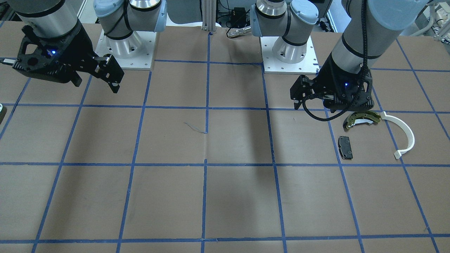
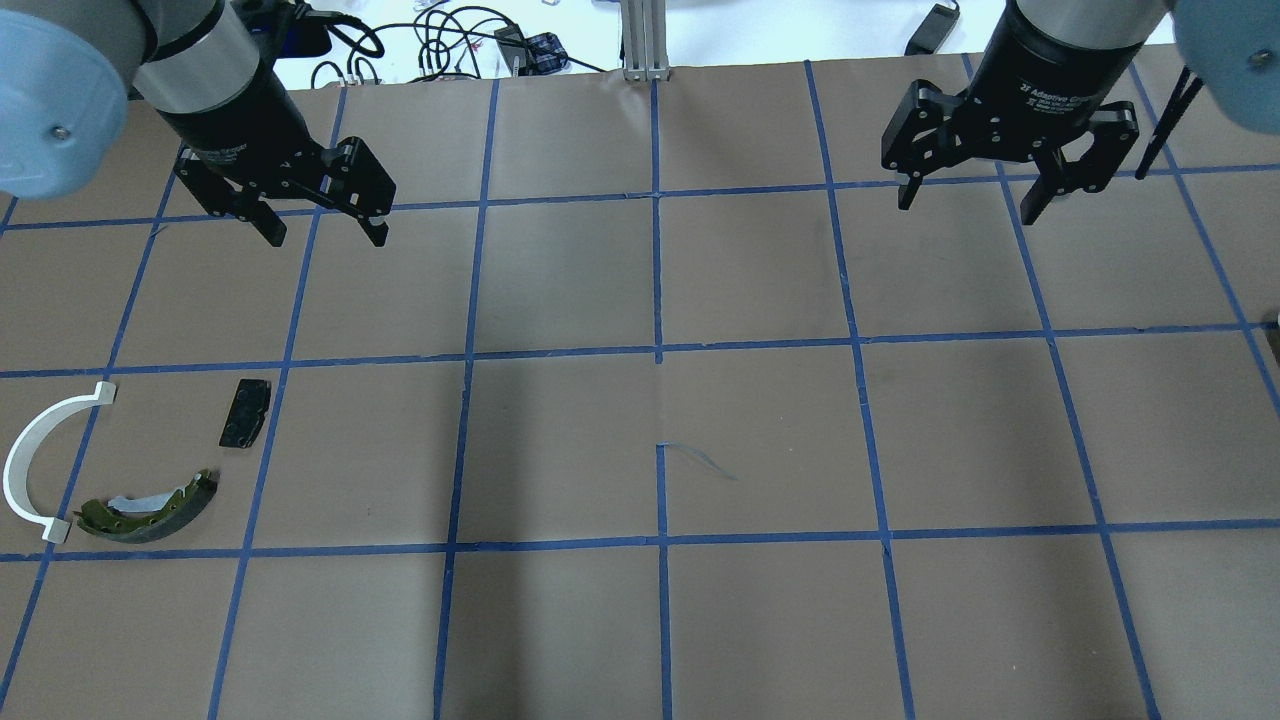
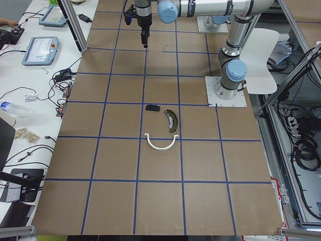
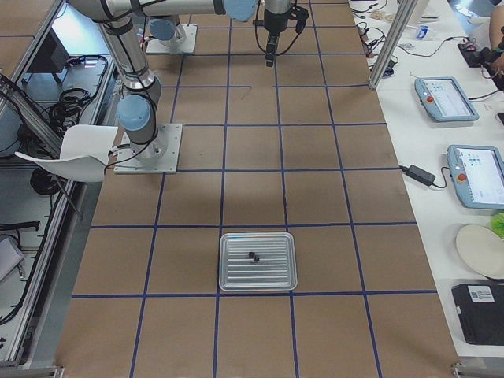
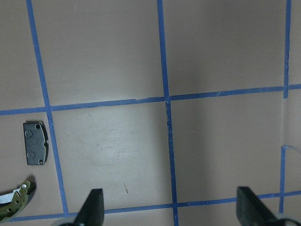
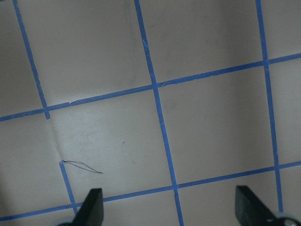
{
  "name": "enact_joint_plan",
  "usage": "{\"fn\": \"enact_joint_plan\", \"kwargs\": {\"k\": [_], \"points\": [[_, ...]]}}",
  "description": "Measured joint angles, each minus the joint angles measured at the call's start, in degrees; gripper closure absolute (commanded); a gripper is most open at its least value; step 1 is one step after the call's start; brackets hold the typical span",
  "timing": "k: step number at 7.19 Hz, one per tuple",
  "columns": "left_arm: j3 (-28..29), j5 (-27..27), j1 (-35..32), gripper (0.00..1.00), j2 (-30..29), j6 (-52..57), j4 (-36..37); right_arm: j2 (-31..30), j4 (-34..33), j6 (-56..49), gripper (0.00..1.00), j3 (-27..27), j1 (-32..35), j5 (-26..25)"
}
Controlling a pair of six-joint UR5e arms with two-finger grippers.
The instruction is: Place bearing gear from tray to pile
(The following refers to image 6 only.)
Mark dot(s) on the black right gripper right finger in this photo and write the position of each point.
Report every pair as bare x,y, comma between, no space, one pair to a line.
251,211

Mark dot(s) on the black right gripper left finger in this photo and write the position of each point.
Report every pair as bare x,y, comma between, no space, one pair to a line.
91,212

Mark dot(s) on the loose thin thread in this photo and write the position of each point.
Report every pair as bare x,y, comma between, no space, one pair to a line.
82,165

